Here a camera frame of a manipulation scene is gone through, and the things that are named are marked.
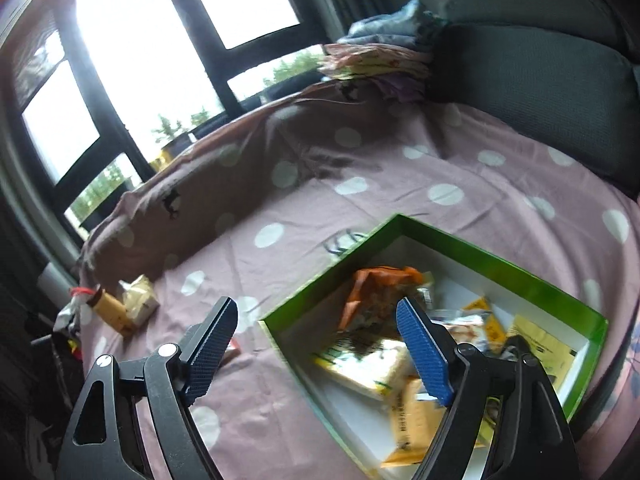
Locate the black framed window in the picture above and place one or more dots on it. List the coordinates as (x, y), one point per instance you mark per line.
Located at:
(150, 60)

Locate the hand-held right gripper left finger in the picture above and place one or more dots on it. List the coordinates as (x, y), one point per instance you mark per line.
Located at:
(212, 355)

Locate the orange-yellow snack packet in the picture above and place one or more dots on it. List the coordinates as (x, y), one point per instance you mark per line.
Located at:
(410, 420)

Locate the crumpled white plastic bag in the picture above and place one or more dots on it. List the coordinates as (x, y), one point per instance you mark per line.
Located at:
(67, 315)

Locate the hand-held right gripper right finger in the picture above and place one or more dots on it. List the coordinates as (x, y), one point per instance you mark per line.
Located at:
(425, 355)

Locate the dark grey sofa cushion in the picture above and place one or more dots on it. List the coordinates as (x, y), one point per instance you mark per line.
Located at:
(540, 70)

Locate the thin yellow striped packet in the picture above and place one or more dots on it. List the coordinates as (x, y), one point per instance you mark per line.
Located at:
(545, 345)

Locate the orange-brown snack packet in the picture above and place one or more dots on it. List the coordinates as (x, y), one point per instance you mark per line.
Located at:
(375, 290)

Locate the yellow bottle with brown cap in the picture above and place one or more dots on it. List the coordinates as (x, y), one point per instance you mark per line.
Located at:
(110, 310)

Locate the cream snack packet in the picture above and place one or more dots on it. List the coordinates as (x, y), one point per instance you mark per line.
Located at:
(142, 297)

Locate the green cardboard box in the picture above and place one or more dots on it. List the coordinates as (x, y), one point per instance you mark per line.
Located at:
(450, 255)

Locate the white paper roll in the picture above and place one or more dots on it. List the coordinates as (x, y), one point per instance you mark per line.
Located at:
(55, 277)

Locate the pink polka dot bedsheet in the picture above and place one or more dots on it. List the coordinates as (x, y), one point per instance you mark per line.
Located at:
(350, 180)

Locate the pale yellow-green snack packet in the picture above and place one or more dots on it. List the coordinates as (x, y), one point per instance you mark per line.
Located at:
(365, 367)

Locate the stack of folded cloths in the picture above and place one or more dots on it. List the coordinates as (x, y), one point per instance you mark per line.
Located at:
(385, 50)

